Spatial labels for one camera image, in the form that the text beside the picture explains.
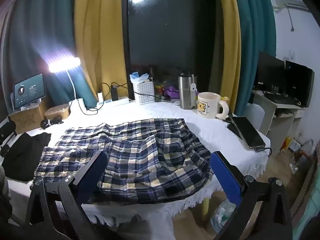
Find white air conditioner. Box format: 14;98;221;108
272;0;310;12

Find blue yellow plaid pants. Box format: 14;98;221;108
34;118;215;205

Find teal curtain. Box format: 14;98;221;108
231;0;277;117
2;0;98;110

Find black phone cable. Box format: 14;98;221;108
255;147;273;157

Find black computer monitor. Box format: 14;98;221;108
284;60;315;108
256;51;285;90

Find black charger cable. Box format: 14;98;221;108
111;81;156;97
86;82;112;112

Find black lamp cable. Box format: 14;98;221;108
76;99;103;113

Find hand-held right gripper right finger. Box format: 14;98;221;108
210;151;293;240

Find brown lidded container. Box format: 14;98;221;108
44;104;70;122

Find yellow curtain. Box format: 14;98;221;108
74;0;128;100
214;0;242;115

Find white plastic bag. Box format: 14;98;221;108
210;200;237;235

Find dark object with white bar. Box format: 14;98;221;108
0;120;17;157

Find black cloth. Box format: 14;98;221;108
2;132;52;182

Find cardboard box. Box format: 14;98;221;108
7;102;47;134

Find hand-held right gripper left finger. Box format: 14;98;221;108
24;151;108;240

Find white desk lamp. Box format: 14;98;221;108
47;57;87;114

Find cream bear mug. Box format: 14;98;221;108
196;92;230;119

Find white fringed tablecloth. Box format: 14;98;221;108
5;100;272;228

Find tablet with dark screen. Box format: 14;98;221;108
13;73;47;110

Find purple cloth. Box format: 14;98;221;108
164;86;180;99

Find yellow table leg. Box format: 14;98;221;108
201;197;213;222

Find grey computer desk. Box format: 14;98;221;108
246;90;308;153

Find black smartphone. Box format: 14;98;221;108
231;116;267;149

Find white perforated basket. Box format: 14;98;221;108
132;81;155;104

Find stainless steel tumbler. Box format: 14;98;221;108
178;72;198;110

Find coiled black cable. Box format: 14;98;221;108
40;115;64;130

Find white hanging tag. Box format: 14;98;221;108
189;74;198;107

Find white power strip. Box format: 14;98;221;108
96;97;130;108

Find black keyboard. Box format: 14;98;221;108
265;92;300;105

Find blue plastic packets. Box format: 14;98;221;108
129;72;150;83

